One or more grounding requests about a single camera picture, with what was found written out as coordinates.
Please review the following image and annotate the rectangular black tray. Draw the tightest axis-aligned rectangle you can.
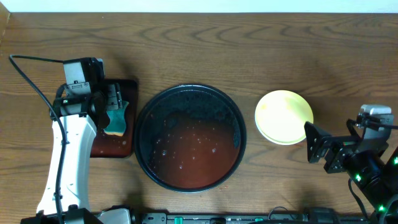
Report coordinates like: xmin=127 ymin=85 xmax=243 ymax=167
xmin=91 ymin=79 xmax=138 ymax=158

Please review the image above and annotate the round black tray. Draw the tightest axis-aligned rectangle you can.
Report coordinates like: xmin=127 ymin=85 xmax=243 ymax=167
xmin=134 ymin=84 xmax=247 ymax=193

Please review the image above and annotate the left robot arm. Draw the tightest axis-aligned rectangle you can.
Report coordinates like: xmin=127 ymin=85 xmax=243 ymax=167
xmin=21 ymin=80 xmax=137 ymax=223

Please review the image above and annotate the yellow plate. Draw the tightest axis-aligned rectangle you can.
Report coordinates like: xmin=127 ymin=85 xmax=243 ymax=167
xmin=254 ymin=90 xmax=313 ymax=130

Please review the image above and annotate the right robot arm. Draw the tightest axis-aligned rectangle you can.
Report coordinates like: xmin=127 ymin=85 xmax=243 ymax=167
xmin=304 ymin=122 xmax=397 ymax=223

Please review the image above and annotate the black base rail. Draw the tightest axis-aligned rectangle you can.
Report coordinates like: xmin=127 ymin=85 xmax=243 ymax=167
xmin=132 ymin=207 xmax=370 ymax=224

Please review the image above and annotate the light blue plate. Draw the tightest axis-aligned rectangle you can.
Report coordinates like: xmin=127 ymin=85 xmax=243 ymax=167
xmin=258 ymin=126 xmax=305 ymax=146

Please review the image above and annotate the green orange sponge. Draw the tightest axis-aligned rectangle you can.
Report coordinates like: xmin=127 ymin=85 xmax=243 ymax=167
xmin=104 ymin=101 xmax=129 ymax=137

